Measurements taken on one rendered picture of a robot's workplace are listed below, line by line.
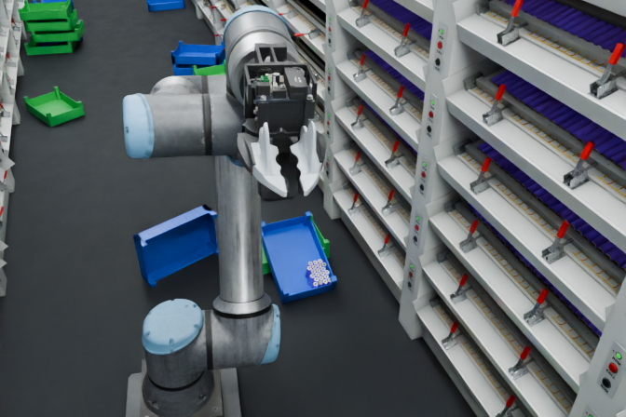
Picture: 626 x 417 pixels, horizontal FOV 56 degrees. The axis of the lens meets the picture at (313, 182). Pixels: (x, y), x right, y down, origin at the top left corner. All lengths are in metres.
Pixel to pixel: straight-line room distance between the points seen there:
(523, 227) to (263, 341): 0.68
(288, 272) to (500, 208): 0.98
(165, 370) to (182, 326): 0.12
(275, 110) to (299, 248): 1.64
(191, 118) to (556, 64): 0.71
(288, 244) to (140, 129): 1.46
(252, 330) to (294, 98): 0.97
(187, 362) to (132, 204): 1.29
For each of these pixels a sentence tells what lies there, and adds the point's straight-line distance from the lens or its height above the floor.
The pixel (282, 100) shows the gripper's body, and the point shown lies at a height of 1.25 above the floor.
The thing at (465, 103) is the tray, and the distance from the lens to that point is 1.46.
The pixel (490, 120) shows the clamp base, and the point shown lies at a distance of 1.37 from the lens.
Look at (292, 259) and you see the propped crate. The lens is 2.20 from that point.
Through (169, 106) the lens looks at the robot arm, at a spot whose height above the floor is 1.16.
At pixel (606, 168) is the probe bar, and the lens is 1.22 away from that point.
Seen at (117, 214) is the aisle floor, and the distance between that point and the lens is 2.65.
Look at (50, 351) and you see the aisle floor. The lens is 2.15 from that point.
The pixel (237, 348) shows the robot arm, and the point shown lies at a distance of 1.51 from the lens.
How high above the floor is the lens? 1.52
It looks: 34 degrees down
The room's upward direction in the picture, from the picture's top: straight up
